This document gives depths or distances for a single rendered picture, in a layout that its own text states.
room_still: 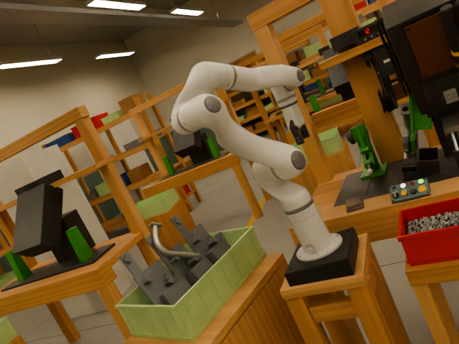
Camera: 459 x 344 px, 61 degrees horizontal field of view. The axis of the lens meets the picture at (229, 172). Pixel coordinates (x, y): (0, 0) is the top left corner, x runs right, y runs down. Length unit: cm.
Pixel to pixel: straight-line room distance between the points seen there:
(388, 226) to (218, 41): 1119
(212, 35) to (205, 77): 1135
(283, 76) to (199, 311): 98
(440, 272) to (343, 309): 36
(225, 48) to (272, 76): 1108
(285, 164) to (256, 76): 35
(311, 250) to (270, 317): 47
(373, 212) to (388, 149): 61
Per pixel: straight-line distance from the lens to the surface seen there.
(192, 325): 166
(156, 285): 189
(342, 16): 223
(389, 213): 179
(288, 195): 149
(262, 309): 184
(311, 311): 161
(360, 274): 147
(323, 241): 154
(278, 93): 161
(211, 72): 138
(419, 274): 152
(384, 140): 231
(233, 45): 1249
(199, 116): 125
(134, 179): 743
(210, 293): 173
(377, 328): 159
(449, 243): 148
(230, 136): 133
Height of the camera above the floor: 160
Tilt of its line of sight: 10 degrees down
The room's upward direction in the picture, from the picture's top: 25 degrees counter-clockwise
